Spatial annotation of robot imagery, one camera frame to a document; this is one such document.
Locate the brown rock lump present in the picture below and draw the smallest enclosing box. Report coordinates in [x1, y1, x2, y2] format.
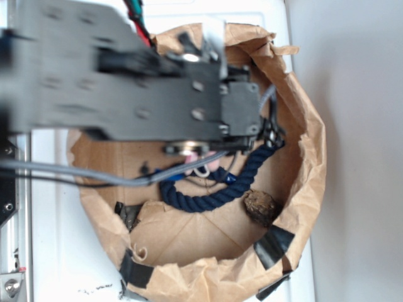
[243, 190, 283, 228]

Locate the dark blue twisted rope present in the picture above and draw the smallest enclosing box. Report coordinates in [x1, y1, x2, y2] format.
[159, 140, 286, 215]

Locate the brown paper bag bin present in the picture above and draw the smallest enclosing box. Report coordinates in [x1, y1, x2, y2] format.
[79, 23, 327, 301]

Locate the grey braided cable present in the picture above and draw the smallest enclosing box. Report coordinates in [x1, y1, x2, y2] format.
[0, 84, 278, 188]

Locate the red and black wire bundle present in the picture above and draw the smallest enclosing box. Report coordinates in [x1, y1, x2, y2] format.
[121, 0, 158, 48]

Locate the metal rail frame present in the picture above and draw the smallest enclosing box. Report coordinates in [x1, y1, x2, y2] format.
[1, 1, 34, 301]

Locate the pink plush bunny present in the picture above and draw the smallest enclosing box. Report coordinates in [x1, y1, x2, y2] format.
[184, 152, 221, 177]

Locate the black mounting plate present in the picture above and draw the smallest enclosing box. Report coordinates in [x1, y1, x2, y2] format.
[1, 137, 18, 228]

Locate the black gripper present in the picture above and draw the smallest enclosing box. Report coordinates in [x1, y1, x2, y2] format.
[165, 28, 285, 156]

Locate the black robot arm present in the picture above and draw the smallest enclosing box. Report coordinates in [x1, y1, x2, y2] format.
[1, 1, 284, 155]

